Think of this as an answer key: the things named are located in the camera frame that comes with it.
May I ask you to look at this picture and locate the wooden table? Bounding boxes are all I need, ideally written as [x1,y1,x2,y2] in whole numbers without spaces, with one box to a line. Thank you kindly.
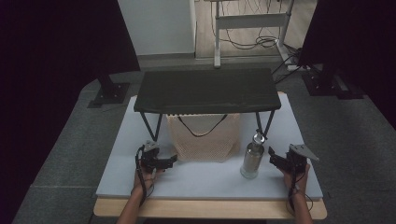
[92,91,328,221]

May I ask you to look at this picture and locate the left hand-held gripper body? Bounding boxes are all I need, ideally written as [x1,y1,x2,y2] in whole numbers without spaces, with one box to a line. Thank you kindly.
[140,139,163,174]

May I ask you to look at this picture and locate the person's right hand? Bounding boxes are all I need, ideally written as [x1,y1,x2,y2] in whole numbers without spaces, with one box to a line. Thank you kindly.
[280,162,311,191]

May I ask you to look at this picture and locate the clear glass bottle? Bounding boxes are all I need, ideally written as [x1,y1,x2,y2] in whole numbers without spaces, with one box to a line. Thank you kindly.
[239,133,266,180]

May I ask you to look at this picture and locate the black folding shelf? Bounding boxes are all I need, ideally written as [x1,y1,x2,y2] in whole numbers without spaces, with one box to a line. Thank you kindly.
[133,67,282,143]

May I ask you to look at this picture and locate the white desk frame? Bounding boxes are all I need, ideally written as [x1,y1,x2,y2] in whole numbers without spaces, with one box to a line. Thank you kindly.
[212,0,296,70]

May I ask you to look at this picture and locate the white wall panel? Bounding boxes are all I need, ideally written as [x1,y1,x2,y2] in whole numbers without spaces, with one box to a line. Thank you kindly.
[117,0,198,57]

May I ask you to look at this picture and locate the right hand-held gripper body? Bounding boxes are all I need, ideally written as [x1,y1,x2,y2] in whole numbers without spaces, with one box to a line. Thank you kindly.
[285,143,320,175]

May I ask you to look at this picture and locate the dark curtain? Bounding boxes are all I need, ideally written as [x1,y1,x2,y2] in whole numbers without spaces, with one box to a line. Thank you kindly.
[0,0,142,224]
[296,0,396,132]

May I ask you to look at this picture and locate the person's left hand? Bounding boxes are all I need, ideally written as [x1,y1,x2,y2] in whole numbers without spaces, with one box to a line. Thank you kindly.
[133,163,166,195]

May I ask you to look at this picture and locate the white board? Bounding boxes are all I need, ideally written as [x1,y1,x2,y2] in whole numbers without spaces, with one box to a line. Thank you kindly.
[95,92,324,202]

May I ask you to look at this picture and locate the tangle of floor cables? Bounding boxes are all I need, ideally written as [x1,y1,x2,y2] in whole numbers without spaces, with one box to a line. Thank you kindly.
[218,0,304,85]

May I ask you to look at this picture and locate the beige mesh bag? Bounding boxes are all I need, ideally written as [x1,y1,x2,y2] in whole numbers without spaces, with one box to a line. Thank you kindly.
[165,113,243,163]

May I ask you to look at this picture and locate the black stand base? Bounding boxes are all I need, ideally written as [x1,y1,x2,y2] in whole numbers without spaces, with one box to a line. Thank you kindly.
[301,63,366,101]
[92,72,132,107]

